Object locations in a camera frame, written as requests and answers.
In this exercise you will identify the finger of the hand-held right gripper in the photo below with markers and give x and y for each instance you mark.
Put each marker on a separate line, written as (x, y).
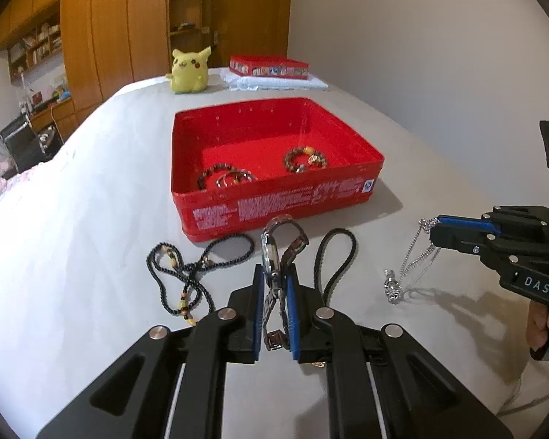
(462, 240)
(466, 222)

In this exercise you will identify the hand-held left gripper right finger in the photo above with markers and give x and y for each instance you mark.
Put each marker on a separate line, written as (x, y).
(293, 320)

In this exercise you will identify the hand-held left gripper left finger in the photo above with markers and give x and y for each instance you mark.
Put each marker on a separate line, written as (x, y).
(256, 311)

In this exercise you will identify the silver wristwatch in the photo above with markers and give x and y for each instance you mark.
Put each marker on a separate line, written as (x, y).
(271, 251)

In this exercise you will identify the red tin box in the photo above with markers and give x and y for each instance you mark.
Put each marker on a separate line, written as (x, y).
(256, 206)

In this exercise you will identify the patterned silver bangle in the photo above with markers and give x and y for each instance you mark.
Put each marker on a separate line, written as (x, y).
(223, 178)

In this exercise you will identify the person's right hand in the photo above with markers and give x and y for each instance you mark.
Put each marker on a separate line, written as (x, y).
(537, 327)

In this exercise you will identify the grey bed sheet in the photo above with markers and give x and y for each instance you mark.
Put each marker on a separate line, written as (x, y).
(96, 238)

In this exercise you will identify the white folded towel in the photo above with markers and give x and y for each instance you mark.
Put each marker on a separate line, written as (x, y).
(279, 84)

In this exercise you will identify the red printed tin lid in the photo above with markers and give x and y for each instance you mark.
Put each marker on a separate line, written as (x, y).
(265, 66)

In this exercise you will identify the yellow plush toy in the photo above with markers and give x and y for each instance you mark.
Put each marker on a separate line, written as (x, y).
(190, 73)

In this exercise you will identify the wooden desk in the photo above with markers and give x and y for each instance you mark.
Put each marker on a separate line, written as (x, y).
(57, 116)

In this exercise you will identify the black office chair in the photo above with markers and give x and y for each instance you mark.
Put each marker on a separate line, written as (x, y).
(25, 144)

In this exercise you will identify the wooden door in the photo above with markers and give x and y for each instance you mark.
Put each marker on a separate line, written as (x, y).
(251, 9)

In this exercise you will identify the open wooden shelf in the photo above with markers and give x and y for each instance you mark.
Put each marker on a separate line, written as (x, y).
(187, 9)

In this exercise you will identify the wooden wardrobe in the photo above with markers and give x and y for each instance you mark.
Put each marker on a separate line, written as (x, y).
(110, 32)

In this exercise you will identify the wooden bookshelf with books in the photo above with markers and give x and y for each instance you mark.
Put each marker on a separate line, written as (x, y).
(39, 45)

